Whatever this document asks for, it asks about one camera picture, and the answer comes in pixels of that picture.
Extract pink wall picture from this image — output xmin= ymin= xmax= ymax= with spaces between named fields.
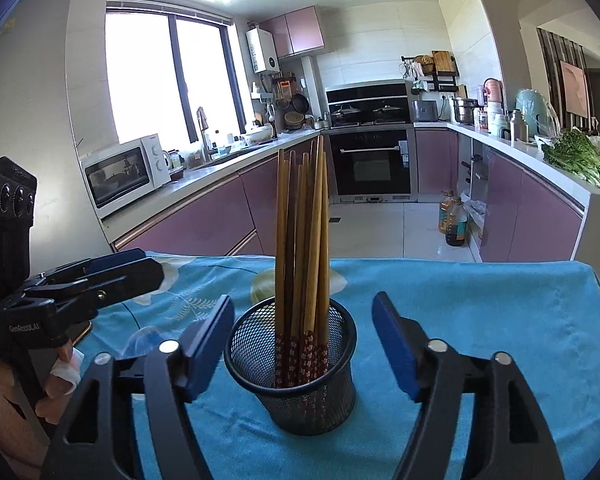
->
xmin=560 ymin=60 xmax=590 ymax=117

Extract white microwave oven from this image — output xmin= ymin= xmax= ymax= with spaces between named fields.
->
xmin=80 ymin=134 xmax=173 ymax=221

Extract pink kettle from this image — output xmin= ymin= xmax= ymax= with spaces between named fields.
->
xmin=482 ymin=78 xmax=504 ymax=111

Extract white water heater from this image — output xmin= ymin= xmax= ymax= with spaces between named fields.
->
xmin=246 ymin=27 xmax=281 ymax=75

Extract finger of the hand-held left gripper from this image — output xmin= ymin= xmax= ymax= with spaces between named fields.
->
xmin=27 ymin=249 xmax=151 ymax=282
xmin=10 ymin=259 xmax=166 ymax=319

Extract pink wall cabinet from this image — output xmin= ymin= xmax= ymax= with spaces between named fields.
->
xmin=260 ymin=6 xmax=327 ymax=59

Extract steel toaster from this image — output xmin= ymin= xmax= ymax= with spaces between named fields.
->
xmin=412 ymin=100 xmax=440 ymax=123

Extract copper-edged smartphone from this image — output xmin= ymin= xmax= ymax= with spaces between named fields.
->
xmin=70 ymin=320 xmax=93 ymax=348

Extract bunch of wooden chopsticks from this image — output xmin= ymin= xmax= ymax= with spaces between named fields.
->
xmin=272 ymin=135 xmax=331 ymax=391

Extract mint green air fryer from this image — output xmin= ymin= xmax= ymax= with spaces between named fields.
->
xmin=516 ymin=89 xmax=561 ymax=136

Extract built-in black oven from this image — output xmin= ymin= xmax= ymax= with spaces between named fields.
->
xmin=327 ymin=127 xmax=416 ymax=203

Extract kitchen faucet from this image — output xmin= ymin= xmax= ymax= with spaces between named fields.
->
xmin=196 ymin=106 xmax=216 ymax=161

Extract kitchen window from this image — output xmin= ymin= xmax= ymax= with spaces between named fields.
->
xmin=105 ymin=7 xmax=246 ymax=151

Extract white plastic bag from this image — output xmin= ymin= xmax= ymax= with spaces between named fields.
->
xmin=462 ymin=200 xmax=487 ymax=241

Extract pink kitchen base cabinet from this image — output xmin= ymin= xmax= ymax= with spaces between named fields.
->
xmin=414 ymin=127 xmax=586 ymax=263
xmin=110 ymin=152 xmax=331 ymax=256

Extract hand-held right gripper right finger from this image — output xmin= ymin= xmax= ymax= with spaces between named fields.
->
xmin=371 ymin=291 xmax=566 ymax=480

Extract black mesh holder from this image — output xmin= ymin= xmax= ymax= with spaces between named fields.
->
xmin=223 ymin=296 xmax=358 ymax=436

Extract blue floral tablecloth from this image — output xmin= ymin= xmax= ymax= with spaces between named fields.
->
xmin=72 ymin=251 xmax=600 ymax=480

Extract black wall rack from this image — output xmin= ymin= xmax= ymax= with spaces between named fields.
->
xmin=402 ymin=55 xmax=461 ymax=93

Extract steel stockpot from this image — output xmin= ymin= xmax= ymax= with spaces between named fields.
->
xmin=452 ymin=97 xmax=478 ymax=125

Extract person's left hand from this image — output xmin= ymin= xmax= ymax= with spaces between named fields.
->
xmin=0 ymin=345 xmax=86 ymax=466

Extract steel thermos bottle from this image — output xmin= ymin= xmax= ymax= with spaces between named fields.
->
xmin=509 ymin=109 xmax=530 ymax=142

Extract green leafy vegetables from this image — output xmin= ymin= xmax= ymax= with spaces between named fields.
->
xmin=542 ymin=130 xmax=600 ymax=191

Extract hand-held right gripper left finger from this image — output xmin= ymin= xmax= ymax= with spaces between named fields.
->
xmin=40 ymin=294 xmax=236 ymax=480

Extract black range hood stove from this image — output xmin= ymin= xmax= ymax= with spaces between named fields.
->
xmin=325 ymin=80 xmax=413 ymax=126

